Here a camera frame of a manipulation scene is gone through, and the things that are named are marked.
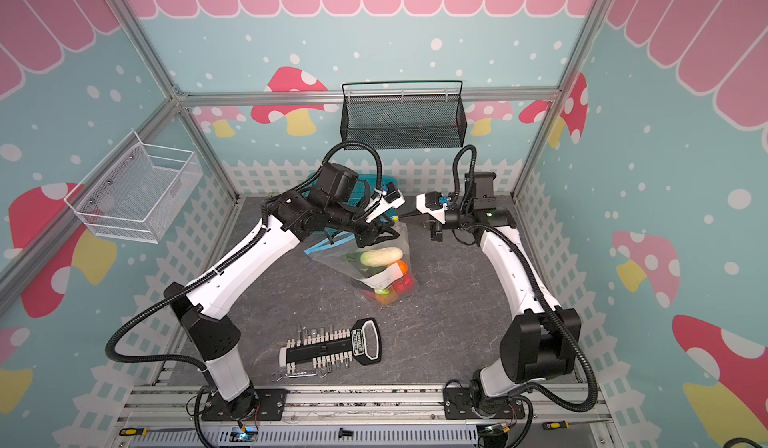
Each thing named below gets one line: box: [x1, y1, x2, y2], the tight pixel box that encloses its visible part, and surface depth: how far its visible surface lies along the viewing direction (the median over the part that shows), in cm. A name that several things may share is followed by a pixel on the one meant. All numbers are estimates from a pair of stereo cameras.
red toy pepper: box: [394, 274, 415, 294], surface depth 85 cm
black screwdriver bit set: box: [278, 317, 382, 374], surface depth 85 cm
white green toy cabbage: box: [360, 247, 404, 267], surface depth 87 cm
